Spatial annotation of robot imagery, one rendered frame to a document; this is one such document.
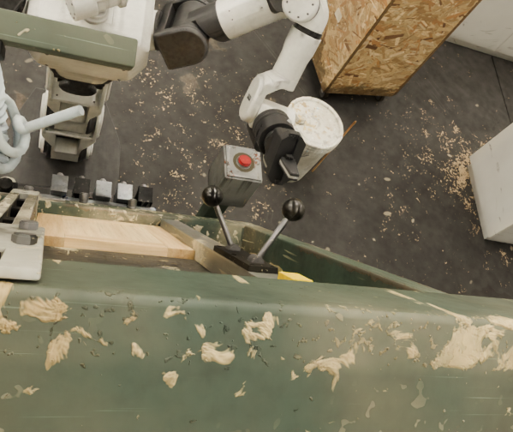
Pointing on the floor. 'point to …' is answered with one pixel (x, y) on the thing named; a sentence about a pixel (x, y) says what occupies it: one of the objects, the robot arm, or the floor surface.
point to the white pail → (316, 130)
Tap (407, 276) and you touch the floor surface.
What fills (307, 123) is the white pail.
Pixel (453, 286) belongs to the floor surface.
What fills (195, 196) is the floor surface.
